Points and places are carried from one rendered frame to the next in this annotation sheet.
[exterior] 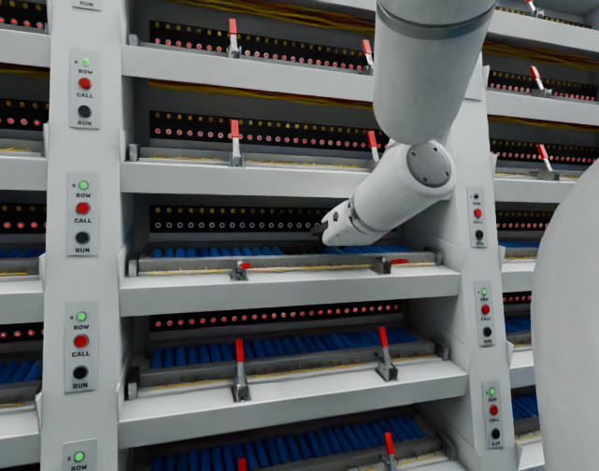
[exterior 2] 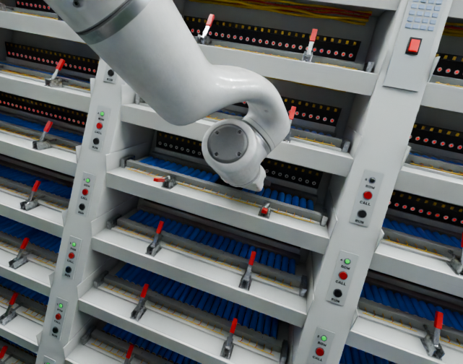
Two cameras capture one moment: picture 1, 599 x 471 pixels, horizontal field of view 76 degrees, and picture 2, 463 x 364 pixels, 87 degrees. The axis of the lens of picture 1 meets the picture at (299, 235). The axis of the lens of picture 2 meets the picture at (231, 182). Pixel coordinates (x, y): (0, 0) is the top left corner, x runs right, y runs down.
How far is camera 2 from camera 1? 0.39 m
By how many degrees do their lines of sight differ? 30
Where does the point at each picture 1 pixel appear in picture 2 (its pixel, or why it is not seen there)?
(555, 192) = not seen: outside the picture
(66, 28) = not seen: hidden behind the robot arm
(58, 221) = (89, 130)
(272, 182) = (201, 131)
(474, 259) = (348, 232)
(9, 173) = (77, 102)
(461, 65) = (133, 66)
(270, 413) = (161, 269)
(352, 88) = (282, 70)
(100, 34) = not seen: hidden behind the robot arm
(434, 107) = (149, 98)
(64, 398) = (74, 216)
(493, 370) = (333, 324)
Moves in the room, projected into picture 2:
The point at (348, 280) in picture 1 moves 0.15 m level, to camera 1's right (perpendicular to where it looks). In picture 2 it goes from (231, 211) to (289, 232)
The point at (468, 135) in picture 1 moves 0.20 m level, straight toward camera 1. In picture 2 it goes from (386, 124) to (339, 88)
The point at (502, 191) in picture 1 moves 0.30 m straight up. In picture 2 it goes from (409, 183) to (453, 43)
